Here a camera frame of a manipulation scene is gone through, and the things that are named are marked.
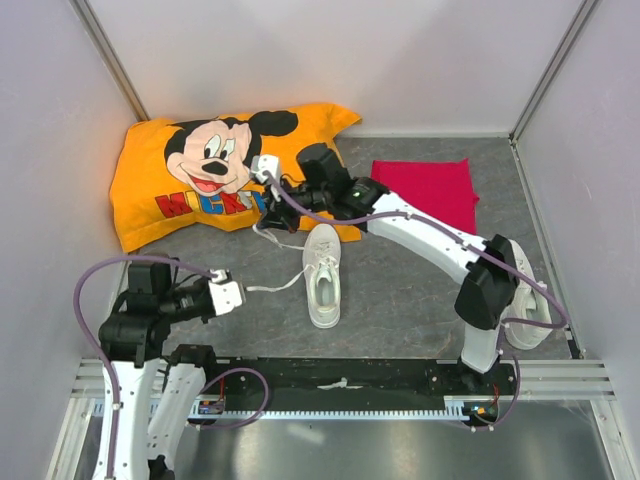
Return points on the orange Mickey Mouse pillow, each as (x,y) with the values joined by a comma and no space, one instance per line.
(172,174)

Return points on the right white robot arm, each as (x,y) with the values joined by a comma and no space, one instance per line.
(485,270)

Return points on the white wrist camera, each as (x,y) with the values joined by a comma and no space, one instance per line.
(226,293)
(265,168)

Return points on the aluminium rail frame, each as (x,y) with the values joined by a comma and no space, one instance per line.
(545,380)

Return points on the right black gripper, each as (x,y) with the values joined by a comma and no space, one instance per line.
(276,215)

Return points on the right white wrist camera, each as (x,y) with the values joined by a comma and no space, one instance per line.
(265,168)

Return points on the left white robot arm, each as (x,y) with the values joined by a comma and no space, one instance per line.
(139,441)

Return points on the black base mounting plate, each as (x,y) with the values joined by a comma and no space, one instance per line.
(353,385)

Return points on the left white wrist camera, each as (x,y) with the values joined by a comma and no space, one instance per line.
(226,293)

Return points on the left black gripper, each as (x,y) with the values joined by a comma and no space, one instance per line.
(204,281)

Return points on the red folded cloth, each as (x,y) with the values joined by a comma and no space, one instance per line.
(443,190)

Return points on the white sneaker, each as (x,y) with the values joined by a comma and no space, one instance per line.
(321,256)
(528,304)

